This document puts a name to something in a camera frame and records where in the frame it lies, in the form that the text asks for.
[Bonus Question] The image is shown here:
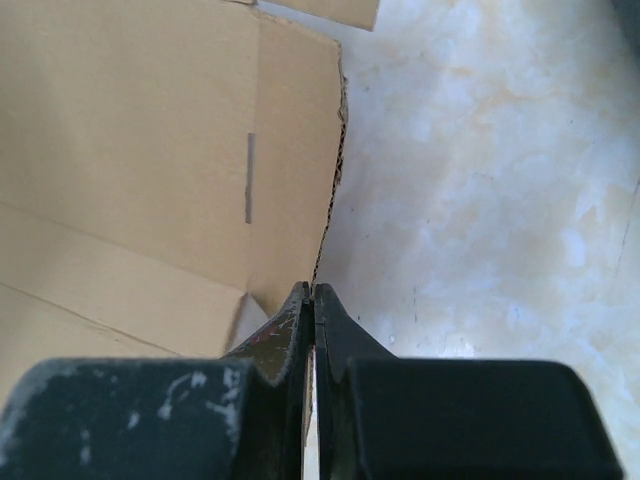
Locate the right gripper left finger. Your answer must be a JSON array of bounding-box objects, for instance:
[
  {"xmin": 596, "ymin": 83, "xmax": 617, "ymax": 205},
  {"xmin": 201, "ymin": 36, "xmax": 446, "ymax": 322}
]
[{"xmin": 1, "ymin": 282, "xmax": 312, "ymax": 479}]

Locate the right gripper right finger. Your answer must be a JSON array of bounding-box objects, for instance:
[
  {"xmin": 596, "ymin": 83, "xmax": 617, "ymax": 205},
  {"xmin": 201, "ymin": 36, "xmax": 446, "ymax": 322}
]
[{"xmin": 314, "ymin": 284, "xmax": 624, "ymax": 479}]

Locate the brown cardboard box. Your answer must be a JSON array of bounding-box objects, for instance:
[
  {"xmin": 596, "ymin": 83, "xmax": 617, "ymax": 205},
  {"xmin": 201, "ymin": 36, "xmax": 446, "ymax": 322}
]
[{"xmin": 0, "ymin": 0, "xmax": 381, "ymax": 361}]

